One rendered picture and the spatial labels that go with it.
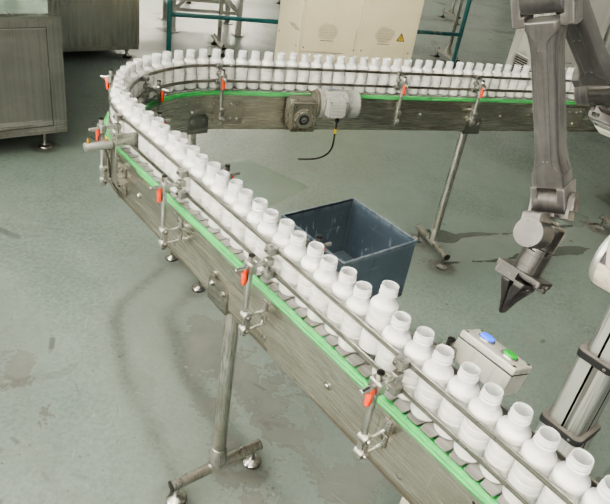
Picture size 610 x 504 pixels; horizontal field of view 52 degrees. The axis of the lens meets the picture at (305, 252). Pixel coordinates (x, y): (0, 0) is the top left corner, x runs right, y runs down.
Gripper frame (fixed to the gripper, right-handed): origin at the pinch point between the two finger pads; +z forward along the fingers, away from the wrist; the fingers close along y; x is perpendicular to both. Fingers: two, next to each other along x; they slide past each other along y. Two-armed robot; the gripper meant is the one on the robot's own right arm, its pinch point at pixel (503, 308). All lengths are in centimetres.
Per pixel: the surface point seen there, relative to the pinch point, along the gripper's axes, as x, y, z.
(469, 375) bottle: -17.8, 8.5, 9.5
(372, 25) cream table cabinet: 278, -342, -70
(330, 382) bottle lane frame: -13.4, -20.4, 33.6
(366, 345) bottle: -15.9, -15.0, 19.5
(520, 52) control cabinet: 506, -345, -122
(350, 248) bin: 50, -82, 26
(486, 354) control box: -3.0, 3.1, 9.1
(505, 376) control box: -3.0, 8.8, 10.4
